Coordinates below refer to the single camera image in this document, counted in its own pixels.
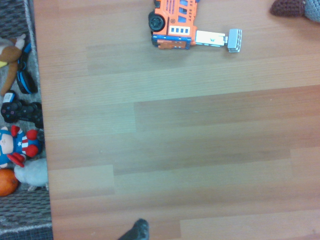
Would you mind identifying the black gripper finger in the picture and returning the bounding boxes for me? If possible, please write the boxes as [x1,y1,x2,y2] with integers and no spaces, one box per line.
[116,218,150,240]

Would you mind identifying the orange toy fire truck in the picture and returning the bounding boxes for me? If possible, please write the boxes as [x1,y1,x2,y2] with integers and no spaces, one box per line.
[147,0,243,54]

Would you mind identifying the woven wicker basket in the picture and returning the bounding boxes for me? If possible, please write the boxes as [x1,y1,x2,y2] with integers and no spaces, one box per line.
[0,0,54,240]

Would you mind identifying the Captain America plush toy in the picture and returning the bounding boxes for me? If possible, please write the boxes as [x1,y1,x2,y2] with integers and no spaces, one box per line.
[0,124,44,169]

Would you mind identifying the brown grey crochet plush toy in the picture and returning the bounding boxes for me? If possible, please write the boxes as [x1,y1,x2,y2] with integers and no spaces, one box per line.
[269,0,320,24]

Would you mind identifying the orange ball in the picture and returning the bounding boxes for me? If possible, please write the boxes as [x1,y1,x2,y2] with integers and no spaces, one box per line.
[0,168,20,198]

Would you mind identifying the black game controller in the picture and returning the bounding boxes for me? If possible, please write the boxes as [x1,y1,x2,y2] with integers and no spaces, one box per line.
[0,90,45,129]

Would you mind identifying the blue black headphones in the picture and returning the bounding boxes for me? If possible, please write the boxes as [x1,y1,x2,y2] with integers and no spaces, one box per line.
[16,42,39,95]

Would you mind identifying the brown plush animal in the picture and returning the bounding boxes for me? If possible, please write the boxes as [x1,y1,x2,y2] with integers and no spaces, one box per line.
[0,33,27,97]

